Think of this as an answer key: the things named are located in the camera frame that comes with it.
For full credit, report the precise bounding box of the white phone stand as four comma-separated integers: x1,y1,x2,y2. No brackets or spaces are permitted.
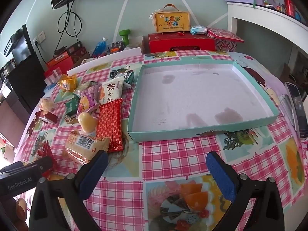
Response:
280,94,296,126

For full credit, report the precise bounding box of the pink patterned gift box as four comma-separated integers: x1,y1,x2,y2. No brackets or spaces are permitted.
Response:
206,28,244,53

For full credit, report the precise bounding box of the black cabinet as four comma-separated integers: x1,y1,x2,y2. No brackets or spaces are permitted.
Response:
0,53,46,116

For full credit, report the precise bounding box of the yellow gift box with handle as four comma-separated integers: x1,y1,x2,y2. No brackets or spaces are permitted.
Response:
150,4,191,33

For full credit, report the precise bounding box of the colourful toy pile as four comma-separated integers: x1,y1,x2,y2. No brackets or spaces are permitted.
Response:
108,41,126,53

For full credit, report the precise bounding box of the blue liquid bottle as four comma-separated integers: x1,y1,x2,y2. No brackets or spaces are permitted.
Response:
93,37,108,57

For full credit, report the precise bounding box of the white wall outlet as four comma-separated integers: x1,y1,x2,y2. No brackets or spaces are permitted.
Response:
32,30,46,45

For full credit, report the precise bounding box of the small green snack packet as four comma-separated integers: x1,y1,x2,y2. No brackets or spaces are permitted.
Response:
65,95,81,117

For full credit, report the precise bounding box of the beige wafer snack packet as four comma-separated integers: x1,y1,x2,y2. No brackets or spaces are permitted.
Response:
63,129,110,165

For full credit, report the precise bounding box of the teal cardboard tray box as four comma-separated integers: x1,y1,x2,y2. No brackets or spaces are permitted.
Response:
127,60,280,142

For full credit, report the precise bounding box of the small dark red snack packet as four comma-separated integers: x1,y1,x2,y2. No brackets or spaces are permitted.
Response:
35,110,59,125

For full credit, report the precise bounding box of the person's left hand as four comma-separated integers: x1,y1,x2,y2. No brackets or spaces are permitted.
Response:
14,197,29,231

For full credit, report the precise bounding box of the purple snack packet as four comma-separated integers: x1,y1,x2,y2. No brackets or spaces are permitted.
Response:
76,84,101,118

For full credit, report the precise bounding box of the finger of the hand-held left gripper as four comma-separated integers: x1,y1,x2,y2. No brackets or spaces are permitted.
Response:
24,156,54,177

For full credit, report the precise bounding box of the black appliance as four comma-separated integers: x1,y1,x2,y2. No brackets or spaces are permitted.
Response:
4,24,32,62

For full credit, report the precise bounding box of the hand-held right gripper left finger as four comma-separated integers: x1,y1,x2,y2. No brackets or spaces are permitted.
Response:
29,150,109,231

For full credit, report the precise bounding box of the clear pale snack packet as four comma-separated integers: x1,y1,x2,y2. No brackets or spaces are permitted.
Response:
76,80,97,94

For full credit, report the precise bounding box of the cartoon print bedsheet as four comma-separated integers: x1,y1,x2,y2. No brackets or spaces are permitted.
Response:
227,51,308,150

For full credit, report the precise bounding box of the white desk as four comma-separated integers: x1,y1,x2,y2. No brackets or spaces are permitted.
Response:
227,1,308,82

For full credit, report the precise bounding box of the white foam board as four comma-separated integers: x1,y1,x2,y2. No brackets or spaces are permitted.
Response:
66,47,142,77

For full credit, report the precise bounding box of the round yellow bun packet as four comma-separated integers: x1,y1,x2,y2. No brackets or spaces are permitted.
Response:
77,111,98,135

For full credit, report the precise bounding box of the white snack packet red print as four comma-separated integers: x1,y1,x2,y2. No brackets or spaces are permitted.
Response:
98,78,124,105

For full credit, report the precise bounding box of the red gift box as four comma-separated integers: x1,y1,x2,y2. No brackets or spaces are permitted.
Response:
141,32,216,54

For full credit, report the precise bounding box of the orange box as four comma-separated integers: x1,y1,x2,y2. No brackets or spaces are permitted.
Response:
46,53,74,74

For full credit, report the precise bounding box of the clear cookie packet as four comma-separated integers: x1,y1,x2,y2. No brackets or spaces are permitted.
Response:
39,97,55,111

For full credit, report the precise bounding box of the black cable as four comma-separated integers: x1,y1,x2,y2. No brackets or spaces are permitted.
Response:
57,1,81,53

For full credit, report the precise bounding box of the blue wet wipes pack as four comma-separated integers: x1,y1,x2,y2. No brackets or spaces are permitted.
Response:
190,25,208,35

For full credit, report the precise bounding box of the orange candy packet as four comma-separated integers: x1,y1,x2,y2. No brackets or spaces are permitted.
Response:
57,74,78,93

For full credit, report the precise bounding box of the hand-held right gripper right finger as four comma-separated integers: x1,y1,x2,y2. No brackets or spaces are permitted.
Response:
206,151,285,231

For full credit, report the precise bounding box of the green and white snack packet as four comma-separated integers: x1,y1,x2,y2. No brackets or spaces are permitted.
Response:
118,69,135,89

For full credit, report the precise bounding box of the smartphone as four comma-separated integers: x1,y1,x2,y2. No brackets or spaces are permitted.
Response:
285,82,308,139

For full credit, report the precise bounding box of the clear plastic box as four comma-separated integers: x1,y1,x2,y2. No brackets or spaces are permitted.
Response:
44,69,63,86

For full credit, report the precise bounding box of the steel kettle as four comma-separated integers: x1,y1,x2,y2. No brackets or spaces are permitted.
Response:
0,60,15,77

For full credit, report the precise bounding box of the green dumbbell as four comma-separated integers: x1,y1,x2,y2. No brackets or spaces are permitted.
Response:
119,29,131,46

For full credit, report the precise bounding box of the long red patterned snack packet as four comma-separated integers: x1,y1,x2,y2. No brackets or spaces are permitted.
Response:
96,98,124,153

